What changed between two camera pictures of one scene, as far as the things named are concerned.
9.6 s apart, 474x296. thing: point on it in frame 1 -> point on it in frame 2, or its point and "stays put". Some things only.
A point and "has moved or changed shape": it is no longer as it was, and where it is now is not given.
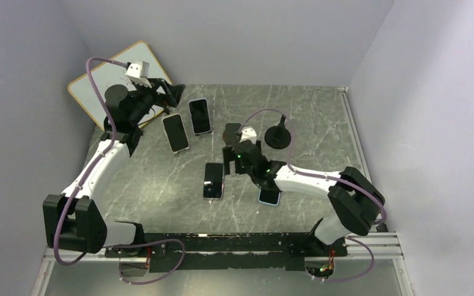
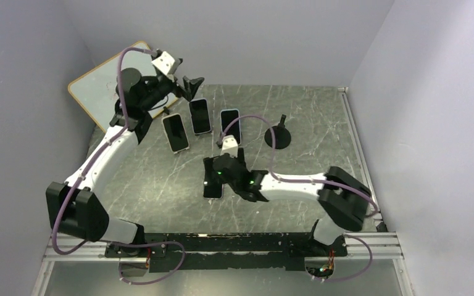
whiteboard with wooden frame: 108,74 stays put
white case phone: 213,182 stays put
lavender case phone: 199,108 stays put
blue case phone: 269,196 has moved or changed shape
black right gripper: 229,155 -> 208,163
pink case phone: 175,132 stays put
